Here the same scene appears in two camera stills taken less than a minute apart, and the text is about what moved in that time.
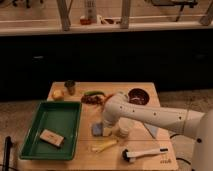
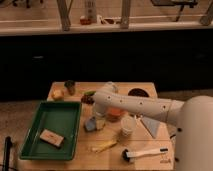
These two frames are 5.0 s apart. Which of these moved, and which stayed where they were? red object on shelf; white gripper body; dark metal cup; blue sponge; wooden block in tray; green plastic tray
Moved: white gripper body; blue sponge
Stayed: dark metal cup; wooden block in tray; red object on shelf; green plastic tray
